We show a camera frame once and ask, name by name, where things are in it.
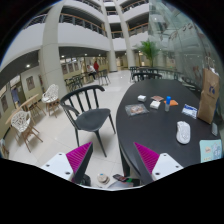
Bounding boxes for brown paper bag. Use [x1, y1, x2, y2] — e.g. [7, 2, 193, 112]
[197, 68, 219, 124]

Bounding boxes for black round table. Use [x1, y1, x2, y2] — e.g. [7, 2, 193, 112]
[115, 78, 223, 186]

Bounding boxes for green potted palm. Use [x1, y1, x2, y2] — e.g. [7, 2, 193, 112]
[135, 39, 160, 66]

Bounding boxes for wooden table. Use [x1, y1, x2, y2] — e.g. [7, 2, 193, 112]
[6, 94, 44, 124]

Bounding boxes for orange flat packet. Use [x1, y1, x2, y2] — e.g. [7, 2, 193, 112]
[170, 100, 178, 106]

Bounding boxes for seated person in white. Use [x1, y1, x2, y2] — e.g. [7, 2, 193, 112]
[87, 65, 96, 80]

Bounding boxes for clear plastic snack bag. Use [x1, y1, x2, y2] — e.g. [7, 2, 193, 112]
[125, 104, 148, 116]

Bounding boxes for person in red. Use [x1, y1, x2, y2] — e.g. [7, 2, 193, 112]
[93, 61, 99, 73]

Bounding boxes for white lattice chair near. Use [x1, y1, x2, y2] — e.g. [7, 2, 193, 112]
[11, 110, 42, 143]

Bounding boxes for brown flat card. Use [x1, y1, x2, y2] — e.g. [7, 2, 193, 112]
[151, 96, 164, 101]

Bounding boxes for white lattice chair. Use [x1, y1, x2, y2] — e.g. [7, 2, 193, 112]
[11, 110, 42, 143]
[42, 84, 59, 112]

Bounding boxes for white small box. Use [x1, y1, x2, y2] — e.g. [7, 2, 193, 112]
[138, 95, 147, 102]

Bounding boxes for white square box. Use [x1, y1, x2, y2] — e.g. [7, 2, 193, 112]
[150, 101, 160, 109]

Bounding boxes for blue white packet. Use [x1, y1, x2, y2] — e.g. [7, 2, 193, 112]
[182, 104, 197, 119]

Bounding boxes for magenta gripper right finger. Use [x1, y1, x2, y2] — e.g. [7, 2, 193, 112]
[134, 142, 159, 185]

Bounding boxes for small bottle blue cap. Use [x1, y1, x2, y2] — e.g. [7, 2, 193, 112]
[165, 96, 171, 112]

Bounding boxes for black plastic chair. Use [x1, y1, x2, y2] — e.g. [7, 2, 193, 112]
[60, 85, 115, 156]

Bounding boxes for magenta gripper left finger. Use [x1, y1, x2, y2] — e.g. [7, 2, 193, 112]
[66, 142, 93, 184]

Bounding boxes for white lattice chair far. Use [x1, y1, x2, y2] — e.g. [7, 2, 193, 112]
[42, 84, 59, 112]

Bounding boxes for white computer mouse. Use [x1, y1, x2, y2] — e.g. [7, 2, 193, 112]
[176, 121, 191, 144]

